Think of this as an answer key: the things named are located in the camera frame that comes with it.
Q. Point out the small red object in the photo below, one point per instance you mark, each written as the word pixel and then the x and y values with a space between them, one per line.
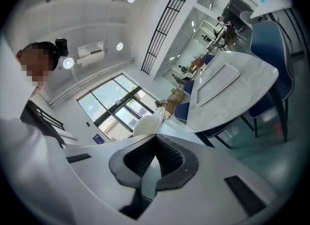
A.
pixel 278 130

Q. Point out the white plastic chair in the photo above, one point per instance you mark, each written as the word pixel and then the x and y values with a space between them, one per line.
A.
pixel 147 122

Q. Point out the pile of cardboard boxes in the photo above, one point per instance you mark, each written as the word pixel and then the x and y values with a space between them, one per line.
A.
pixel 175 98

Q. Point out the short black metal railing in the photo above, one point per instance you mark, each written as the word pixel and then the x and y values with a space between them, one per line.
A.
pixel 52 119

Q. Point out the white marble table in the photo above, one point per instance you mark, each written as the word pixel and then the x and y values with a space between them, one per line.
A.
pixel 254 85

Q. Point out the grey glass panel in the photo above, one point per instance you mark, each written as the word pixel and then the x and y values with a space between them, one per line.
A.
pixel 206 1

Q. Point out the blue chair with white trim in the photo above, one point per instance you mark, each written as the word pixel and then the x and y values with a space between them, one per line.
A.
pixel 181 112
pixel 268 49
pixel 209 58
pixel 189 87
pixel 218 127

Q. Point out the black glossy cabinet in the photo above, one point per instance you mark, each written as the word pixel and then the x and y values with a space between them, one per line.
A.
pixel 236 5

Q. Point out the large black-framed window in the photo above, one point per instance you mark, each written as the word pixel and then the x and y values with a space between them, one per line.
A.
pixel 116 102

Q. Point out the orange dried flower arrangement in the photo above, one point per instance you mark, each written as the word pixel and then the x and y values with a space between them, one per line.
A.
pixel 197 61

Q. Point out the small white jars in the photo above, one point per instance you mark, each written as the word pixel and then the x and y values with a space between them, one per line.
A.
pixel 205 67

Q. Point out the white display shelf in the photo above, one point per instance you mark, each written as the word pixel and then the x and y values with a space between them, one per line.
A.
pixel 186 39

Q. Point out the person's head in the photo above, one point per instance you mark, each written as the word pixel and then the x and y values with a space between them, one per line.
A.
pixel 36 66

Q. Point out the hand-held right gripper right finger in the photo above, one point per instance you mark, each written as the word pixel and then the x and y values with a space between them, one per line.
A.
pixel 208 175

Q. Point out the person's right forearm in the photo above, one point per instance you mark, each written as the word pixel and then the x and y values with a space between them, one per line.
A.
pixel 31 170

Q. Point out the blue wall sign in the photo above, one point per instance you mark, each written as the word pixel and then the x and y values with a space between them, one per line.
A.
pixel 98 138

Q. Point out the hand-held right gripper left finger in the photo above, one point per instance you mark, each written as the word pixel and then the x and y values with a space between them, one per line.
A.
pixel 97 168

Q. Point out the white side table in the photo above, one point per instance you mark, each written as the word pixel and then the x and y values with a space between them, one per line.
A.
pixel 271 3

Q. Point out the black head-worn camera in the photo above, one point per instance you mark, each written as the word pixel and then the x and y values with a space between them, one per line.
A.
pixel 61 47

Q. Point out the grey rectangular tray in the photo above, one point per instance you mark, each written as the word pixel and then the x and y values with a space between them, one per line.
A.
pixel 218 83

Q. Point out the pale grey chair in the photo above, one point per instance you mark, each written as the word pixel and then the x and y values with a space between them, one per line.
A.
pixel 245 18

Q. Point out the white ceiling air conditioner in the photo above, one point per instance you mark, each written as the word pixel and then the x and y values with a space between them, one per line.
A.
pixel 90 52

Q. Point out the long black metal railing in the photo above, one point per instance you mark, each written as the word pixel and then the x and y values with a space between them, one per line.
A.
pixel 167 27

